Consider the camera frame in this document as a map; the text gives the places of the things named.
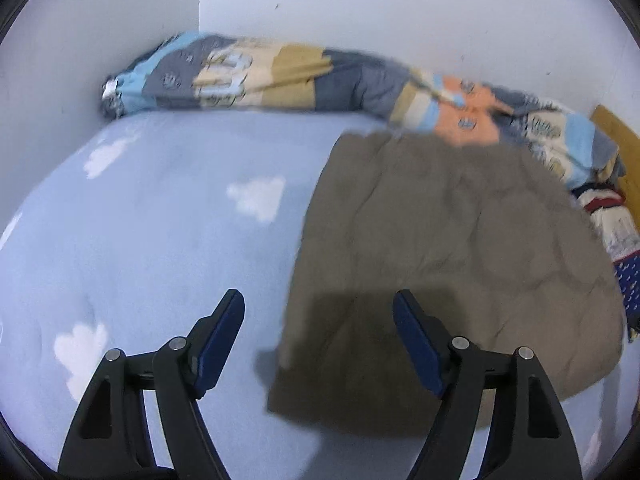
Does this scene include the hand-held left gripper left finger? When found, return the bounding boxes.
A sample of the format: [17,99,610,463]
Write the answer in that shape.
[57,288,246,480]

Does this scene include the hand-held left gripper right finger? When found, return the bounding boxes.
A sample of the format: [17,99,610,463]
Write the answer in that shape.
[392,289,584,480]

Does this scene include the olive hooded puffer jacket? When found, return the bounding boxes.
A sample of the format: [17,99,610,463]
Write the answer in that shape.
[266,130,627,437]

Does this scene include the blue cloud print bed sheet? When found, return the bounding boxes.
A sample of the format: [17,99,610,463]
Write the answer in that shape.
[0,109,640,480]

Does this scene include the star and stripe pillow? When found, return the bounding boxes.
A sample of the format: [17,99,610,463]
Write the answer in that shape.
[570,182,640,345]

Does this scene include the patterned patchwork quilt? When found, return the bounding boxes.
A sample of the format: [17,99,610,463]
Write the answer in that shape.
[100,31,627,192]

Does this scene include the wooden headboard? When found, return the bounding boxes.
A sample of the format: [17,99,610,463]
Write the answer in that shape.
[590,104,640,196]

